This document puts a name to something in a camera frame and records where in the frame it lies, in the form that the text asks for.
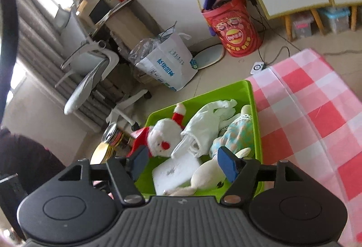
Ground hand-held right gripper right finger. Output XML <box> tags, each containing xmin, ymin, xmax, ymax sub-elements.
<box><xmin>217</xmin><ymin>146</ymin><xmax>304</xmax><ymax>206</ymax></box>

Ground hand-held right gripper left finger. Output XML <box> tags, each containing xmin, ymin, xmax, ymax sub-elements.
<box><xmin>58</xmin><ymin>145</ymin><xmax>150</xmax><ymax>205</ymax></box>

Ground plush rabbit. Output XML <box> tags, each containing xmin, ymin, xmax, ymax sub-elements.
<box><xmin>164</xmin><ymin>105</ymin><xmax>255</xmax><ymax>197</ymax></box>

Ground white plush toy red scarf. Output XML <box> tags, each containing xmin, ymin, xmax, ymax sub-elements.
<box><xmin>126</xmin><ymin>103</ymin><xmax>187</xmax><ymax>158</ymax></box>

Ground white cloth glove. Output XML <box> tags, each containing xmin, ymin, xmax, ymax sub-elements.
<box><xmin>171</xmin><ymin>99</ymin><xmax>237</xmax><ymax>159</ymax></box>

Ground green plastic tray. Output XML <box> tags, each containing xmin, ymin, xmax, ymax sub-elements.
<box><xmin>133</xmin><ymin>80</ymin><xmax>265</xmax><ymax>200</ymax></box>

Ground gold round tin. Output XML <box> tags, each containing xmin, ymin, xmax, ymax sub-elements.
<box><xmin>90</xmin><ymin>122</ymin><xmax>138</xmax><ymax>165</ymax></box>

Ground pink checkered blanket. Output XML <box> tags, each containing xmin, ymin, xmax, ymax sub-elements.
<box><xmin>244</xmin><ymin>48</ymin><xmax>362</xmax><ymax>247</ymax></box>

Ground white printed paper bag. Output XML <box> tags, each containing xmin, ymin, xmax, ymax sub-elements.
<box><xmin>134</xmin><ymin>31</ymin><xmax>198</xmax><ymax>92</ymax></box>

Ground white power strip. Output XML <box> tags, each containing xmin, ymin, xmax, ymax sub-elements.
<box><xmin>251</xmin><ymin>62</ymin><xmax>267</xmax><ymax>75</ymax></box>

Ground white oval floor scale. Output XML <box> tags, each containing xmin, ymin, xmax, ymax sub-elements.
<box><xmin>193</xmin><ymin>44</ymin><xmax>224</xmax><ymax>71</ymax></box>

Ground white mesh office chair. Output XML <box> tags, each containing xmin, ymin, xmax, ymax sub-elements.
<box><xmin>54</xmin><ymin>5</ymin><xmax>150</xmax><ymax>132</ymax></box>

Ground dark cloth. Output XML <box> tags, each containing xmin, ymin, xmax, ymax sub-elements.
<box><xmin>0</xmin><ymin>127</ymin><xmax>67</xmax><ymax>239</ymax></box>

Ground red printed barrel bin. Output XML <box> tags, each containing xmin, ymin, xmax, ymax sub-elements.
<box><xmin>201</xmin><ymin>0</ymin><xmax>263</xmax><ymax>58</ymax></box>

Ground wooden computer desk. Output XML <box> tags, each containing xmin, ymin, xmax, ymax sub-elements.
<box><xmin>73</xmin><ymin>0</ymin><xmax>155</xmax><ymax>47</ymax></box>

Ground clear plastic storage box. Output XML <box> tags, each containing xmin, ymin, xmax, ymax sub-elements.
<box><xmin>291</xmin><ymin>11</ymin><xmax>315</xmax><ymax>40</ymax></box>

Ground blue lidded storage box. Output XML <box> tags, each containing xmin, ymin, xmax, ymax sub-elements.
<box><xmin>317</xmin><ymin>7</ymin><xmax>352</xmax><ymax>34</ymax></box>

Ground black curved cable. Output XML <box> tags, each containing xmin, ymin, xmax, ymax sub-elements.
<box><xmin>0</xmin><ymin>0</ymin><xmax>20</xmax><ymax>120</ymax></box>

